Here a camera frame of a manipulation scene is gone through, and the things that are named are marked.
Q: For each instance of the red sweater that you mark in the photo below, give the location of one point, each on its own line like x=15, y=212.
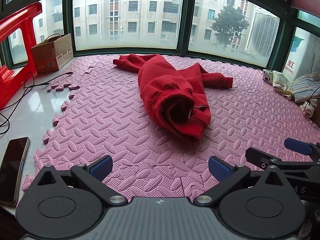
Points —
x=162, y=80

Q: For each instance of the pink foam edge strip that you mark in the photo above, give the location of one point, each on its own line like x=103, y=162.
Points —
x=62, y=88

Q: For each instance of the yellow striped cloth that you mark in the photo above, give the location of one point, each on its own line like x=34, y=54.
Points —
x=281, y=83

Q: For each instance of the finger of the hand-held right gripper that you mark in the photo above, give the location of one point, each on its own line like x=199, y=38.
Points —
x=297, y=146
x=255, y=155

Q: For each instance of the white appliance with red print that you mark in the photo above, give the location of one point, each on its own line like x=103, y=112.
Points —
x=300, y=55

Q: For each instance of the beige crumpled cloth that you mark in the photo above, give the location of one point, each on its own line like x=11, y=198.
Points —
x=310, y=108

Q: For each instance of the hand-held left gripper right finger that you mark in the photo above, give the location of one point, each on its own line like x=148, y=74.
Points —
x=220, y=168

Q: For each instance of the blue striped cloth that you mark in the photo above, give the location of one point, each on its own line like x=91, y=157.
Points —
x=306, y=87

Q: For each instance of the white louvred air conditioner unit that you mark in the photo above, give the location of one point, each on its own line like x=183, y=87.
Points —
x=262, y=33

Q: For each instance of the pink foam floor mat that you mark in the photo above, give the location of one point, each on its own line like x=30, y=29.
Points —
x=105, y=120

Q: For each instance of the cardboard box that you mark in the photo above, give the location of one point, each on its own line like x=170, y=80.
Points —
x=53, y=53

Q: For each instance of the red plastic stool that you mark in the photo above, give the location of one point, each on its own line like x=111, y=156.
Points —
x=15, y=21

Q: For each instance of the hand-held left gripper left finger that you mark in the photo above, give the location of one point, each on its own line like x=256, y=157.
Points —
x=101, y=167

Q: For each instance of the dark green window frame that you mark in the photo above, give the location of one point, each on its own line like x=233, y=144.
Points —
x=187, y=17

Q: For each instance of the white spotted cloth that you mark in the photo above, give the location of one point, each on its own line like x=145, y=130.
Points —
x=268, y=77

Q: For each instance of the beige apartment building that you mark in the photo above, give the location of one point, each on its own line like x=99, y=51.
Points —
x=140, y=10

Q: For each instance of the green tree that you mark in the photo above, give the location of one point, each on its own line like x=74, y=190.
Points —
x=228, y=23

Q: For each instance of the black smartphone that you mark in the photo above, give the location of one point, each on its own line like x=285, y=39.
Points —
x=11, y=167

